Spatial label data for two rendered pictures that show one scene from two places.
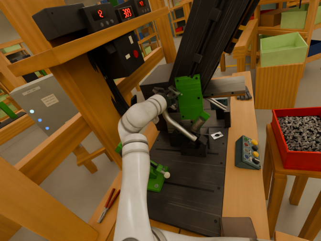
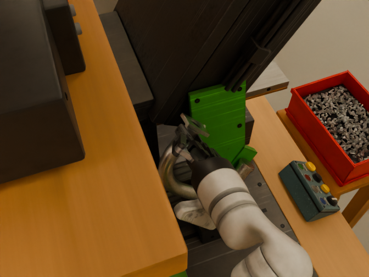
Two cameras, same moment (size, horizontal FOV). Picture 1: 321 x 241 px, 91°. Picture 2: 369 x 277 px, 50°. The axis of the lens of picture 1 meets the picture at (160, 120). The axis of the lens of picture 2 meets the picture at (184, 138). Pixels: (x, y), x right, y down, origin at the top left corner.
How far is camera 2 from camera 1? 0.56 m
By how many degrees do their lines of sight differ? 42
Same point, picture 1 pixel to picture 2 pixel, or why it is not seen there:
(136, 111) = (305, 261)
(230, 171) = (305, 234)
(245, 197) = (348, 267)
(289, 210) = not seen: hidden behind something
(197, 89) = (238, 110)
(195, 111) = (229, 152)
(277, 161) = (326, 177)
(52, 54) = (179, 262)
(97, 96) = not seen: hidden behind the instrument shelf
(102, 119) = not seen: outside the picture
